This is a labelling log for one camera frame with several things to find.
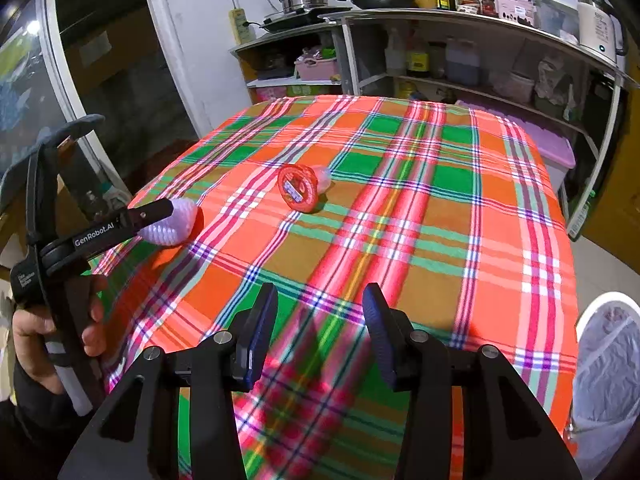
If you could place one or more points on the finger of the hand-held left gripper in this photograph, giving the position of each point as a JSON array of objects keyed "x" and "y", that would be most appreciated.
[{"x": 147, "y": 216}]

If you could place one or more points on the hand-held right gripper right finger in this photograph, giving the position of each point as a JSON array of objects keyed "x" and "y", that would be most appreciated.
[{"x": 380, "y": 342}]

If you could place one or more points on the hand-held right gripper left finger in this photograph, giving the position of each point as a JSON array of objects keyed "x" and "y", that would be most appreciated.
[{"x": 260, "y": 342}]

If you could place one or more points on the purple foam fruit net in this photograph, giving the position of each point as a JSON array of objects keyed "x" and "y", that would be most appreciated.
[{"x": 175, "y": 225}]

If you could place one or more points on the red lid jelly cup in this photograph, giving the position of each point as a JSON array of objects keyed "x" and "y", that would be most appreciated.
[{"x": 297, "y": 187}]

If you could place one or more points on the white trash bin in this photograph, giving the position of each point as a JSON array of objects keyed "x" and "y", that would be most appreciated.
[{"x": 600, "y": 305}]

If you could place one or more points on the translucent bin liner bag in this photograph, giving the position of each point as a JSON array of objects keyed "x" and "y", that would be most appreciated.
[{"x": 610, "y": 385}]

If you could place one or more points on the person's left forearm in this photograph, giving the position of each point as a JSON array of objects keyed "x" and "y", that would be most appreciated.
[{"x": 30, "y": 435}]

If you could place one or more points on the person's left hand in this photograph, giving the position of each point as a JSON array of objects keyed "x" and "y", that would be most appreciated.
[{"x": 30, "y": 340}]

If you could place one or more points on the plaid tablecloth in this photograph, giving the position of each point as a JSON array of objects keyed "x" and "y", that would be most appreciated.
[{"x": 400, "y": 240}]

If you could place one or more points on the glass sliding door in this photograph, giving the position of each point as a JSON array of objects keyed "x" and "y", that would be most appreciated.
[{"x": 125, "y": 85}]

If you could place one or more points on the yellowed power strip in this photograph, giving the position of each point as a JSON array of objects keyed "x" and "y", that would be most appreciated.
[{"x": 239, "y": 27}]

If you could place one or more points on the small grey shelf unit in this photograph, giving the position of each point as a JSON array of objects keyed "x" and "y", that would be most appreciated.
[{"x": 280, "y": 40}]

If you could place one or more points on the pink plastic basket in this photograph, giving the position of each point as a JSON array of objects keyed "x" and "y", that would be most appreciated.
[{"x": 315, "y": 67}]

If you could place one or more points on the black induction cooker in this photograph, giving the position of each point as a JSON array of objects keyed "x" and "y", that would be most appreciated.
[{"x": 300, "y": 19}]

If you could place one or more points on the purple lid storage box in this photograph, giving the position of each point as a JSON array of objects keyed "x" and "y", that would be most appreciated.
[{"x": 550, "y": 155}]

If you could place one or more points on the wooden door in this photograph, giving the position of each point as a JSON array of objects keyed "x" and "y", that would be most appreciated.
[{"x": 615, "y": 245}]

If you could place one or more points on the yellow label bottle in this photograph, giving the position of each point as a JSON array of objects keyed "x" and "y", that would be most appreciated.
[{"x": 417, "y": 57}]

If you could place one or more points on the clear plastic bottle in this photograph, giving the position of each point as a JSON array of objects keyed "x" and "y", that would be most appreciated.
[{"x": 395, "y": 55}]

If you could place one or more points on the blue plastic jug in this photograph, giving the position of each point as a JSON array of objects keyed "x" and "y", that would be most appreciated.
[{"x": 462, "y": 62}]

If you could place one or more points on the crumpled plastic bags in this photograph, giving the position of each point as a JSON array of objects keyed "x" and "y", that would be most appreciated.
[{"x": 555, "y": 87}]

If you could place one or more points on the large steel shelf unit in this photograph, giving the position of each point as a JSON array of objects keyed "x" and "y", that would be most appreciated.
[{"x": 450, "y": 19}]

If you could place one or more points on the red sauce jar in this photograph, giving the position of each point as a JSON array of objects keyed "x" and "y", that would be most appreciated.
[
  {"x": 467, "y": 4},
  {"x": 488, "y": 7}
]

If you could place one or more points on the pink utensil holder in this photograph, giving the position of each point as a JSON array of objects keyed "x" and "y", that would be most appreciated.
[{"x": 515, "y": 12}]

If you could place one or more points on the clear plastic container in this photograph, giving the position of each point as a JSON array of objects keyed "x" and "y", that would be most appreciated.
[{"x": 552, "y": 20}]

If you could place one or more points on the white electric kettle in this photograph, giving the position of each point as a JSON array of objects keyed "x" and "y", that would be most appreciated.
[{"x": 597, "y": 30}]

